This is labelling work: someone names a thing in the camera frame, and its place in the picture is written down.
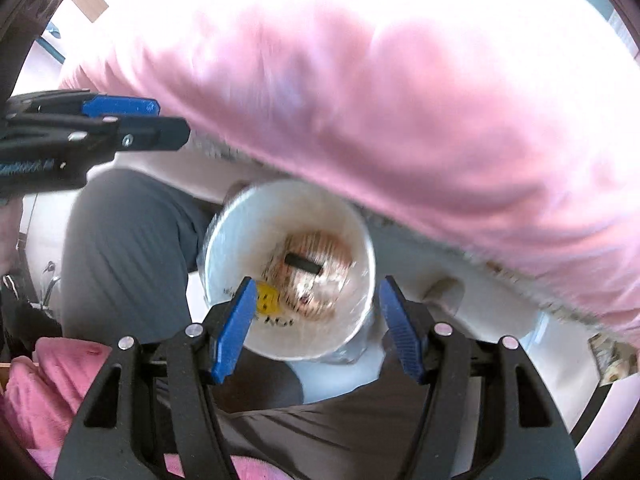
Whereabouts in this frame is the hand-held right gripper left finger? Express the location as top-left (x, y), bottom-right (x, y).
top-left (54, 276), bottom-right (258, 480)

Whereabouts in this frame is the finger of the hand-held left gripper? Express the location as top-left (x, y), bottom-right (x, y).
top-left (4, 90), bottom-right (162, 117)
top-left (0, 115), bottom-right (192, 163)

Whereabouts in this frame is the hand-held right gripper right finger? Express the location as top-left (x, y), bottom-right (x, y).
top-left (377, 275), bottom-right (583, 480)

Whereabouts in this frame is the white paper cup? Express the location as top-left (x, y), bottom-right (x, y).
top-left (197, 179), bottom-right (377, 363)

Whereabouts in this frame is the person's right leg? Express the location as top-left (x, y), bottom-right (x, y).
top-left (150, 355), bottom-right (441, 480)

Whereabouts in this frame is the pink floral blanket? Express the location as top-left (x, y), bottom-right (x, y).
top-left (57, 0), bottom-right (640, 351)

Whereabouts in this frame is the pink fleece jacket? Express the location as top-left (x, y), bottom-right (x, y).
top-left (0, 337), bottom-right (281, 480)

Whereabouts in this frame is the patterned wrapper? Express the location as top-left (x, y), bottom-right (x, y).
top-left (590, 332), bottom-right (632, 387)

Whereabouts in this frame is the chrome metal bracket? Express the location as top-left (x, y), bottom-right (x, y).
top-left (42, 260), bottom-right (63, 306)

